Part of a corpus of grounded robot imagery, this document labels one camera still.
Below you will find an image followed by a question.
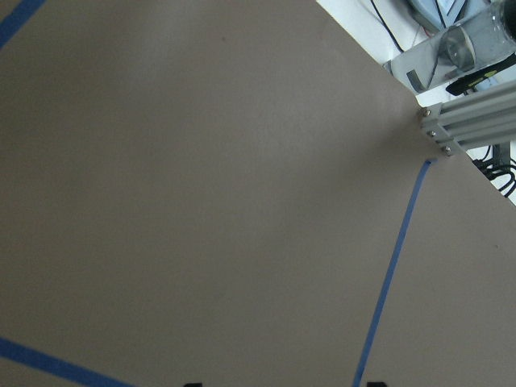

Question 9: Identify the aluminium frame post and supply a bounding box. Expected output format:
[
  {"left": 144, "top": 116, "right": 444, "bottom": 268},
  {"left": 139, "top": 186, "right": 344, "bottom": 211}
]
[{"left": 420, "top": 81, "right": 515, "bottom": 156}]

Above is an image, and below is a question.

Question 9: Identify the clear plastic bottle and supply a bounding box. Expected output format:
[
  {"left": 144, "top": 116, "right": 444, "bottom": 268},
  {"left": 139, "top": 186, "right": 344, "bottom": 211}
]
[{"left": 384, "top": 1, "right": 515, "bottom": 95}]

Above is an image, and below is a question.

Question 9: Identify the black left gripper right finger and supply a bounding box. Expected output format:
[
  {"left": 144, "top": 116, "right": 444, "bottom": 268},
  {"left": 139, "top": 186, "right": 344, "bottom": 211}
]
[{"left": 366, "top": 381, "right": 387, "bottom": 387}]

